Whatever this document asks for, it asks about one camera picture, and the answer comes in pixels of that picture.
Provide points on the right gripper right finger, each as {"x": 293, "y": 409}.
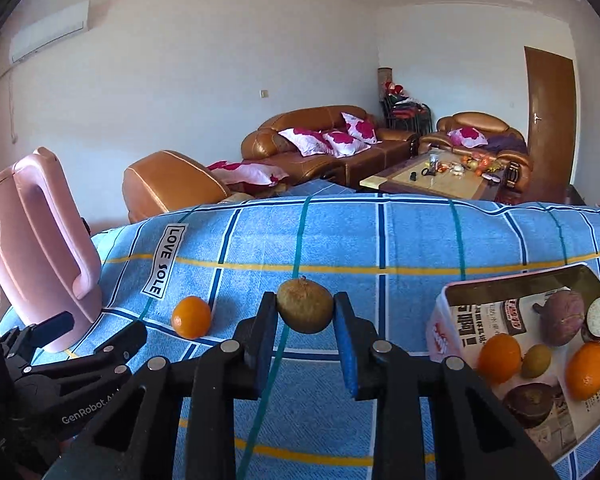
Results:
{"x": 474, "y": 436}

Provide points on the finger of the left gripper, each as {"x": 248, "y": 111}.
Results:
{"x": 40, "y": 332}
{"x": 65, "y": 377}

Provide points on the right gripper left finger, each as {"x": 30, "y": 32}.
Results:
{"x": 134, "y": 435}

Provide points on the dark brown cut fruit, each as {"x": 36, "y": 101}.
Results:
{"x": 531, "y": 404}

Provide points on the orange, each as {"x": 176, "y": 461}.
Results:
{"x": 191, "y": 318}
{"x": 582, "y": 373}
{"x": 499, "y": 359}

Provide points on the purple sweet potato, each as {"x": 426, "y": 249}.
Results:
{"x": 561, "y": 317}

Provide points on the small tan longan fruit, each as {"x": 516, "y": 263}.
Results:
{"x": 304, "y": 305}

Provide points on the pink electric kettle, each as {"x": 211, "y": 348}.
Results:
{"x": 48, "y": 262}

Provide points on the blue plaid tablecloth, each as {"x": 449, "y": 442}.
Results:
{"x": 392, "y": 254}

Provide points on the brown leather armchair near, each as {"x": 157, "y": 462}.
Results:
{"x": 167, "y": 181}

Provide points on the brown leather armchair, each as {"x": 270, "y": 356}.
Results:
{"x": 505, "y": 143}
{"x": 167, "y": 181}

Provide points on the pink floral blanket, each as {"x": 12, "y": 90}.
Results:
{"x": 231, "y": 173}

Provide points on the wooden coffee table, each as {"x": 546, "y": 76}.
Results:
{"x": 444, "y": 174}

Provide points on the pink floral pillow left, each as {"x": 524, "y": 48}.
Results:
{"x": 307, "y": 142}

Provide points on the pink floral pillow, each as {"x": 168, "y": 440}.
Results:
{"x": 342, "y": 144}
{"x": 307, "y": 142}
{"x": 360, "y": 129}

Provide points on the pink pillow on armchair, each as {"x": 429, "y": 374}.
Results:
{"x": 467, "y": 137}

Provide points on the brown leather armchair far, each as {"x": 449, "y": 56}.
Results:
{"x": 505, "y": 143}

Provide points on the white air conditioner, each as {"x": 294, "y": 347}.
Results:
{"x": 54, "y": 27}

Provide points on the brown leather three-seat sofa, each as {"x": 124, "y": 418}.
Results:
{"x": 266, "y": 146}

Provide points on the pink floral pillow middle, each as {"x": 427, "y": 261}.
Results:
{"x": 342, "y": 144}

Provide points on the pink floral pillow right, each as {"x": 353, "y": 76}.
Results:
{"x": 360, "y": 129}

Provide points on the stacked chairs in corner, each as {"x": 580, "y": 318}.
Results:
{"x": 403, "y": 112}

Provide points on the wooden door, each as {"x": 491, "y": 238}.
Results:
{"x": 552, "y": 124}

